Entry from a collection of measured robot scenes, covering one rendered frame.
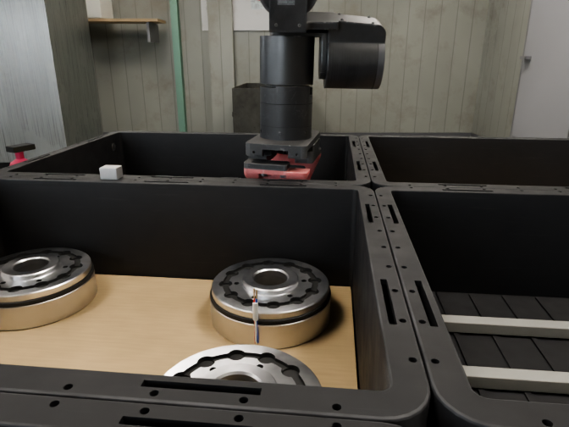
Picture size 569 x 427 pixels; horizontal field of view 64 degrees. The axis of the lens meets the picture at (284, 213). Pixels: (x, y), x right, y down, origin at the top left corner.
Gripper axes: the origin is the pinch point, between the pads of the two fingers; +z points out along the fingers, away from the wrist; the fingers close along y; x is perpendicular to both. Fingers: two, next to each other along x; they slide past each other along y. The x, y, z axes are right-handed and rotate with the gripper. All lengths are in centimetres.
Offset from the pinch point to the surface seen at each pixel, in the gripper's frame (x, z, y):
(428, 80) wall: -63, 15, 592
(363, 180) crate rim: -9.1, -6.1, -5.5
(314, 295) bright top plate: -6.2, 0.7, -17.0
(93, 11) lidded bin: 326, -58, 461
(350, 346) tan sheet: -9.5, 3.8, -18.9
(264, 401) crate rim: -7.3, -6.3, -37.0
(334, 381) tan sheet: -8.7, 3.8, -23.2
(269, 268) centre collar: -1.7, 0.3, -14.1
